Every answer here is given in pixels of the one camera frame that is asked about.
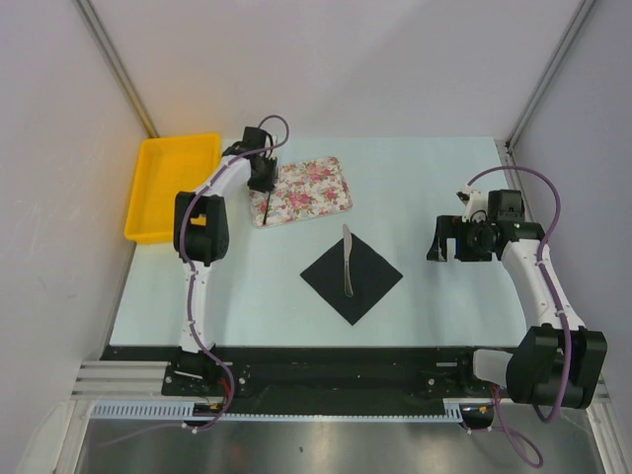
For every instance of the aluminium frame post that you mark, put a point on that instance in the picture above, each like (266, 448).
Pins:
(552, 69)
(106, 47)

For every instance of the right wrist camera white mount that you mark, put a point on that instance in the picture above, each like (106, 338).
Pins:
(475, 205)

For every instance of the silver table knife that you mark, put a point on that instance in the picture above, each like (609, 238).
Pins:
(347, 249)

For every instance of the white slotted cable duct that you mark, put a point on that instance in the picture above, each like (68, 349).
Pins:
(175, 411)

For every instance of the iridescent green fork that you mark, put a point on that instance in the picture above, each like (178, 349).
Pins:
(267, 209)

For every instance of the yellow plastic bin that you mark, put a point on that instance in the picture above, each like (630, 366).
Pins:
(164, 167)

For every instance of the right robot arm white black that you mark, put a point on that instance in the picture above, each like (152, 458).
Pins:
(559, 360)

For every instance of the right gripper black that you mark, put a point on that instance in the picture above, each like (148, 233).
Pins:
(448, 226)

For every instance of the left aluminium frame post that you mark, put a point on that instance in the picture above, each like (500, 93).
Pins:
(106, 47)

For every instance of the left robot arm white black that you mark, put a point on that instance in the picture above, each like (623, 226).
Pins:
(201, 238)

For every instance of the right aluminium frame post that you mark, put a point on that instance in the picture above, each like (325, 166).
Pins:
(552, 69)

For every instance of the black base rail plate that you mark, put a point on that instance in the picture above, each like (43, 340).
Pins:
(375, 380)

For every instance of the floral pattern tray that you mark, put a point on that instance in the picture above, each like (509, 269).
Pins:
(303, 191)

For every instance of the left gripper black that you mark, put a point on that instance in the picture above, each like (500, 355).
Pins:
(267, 185)

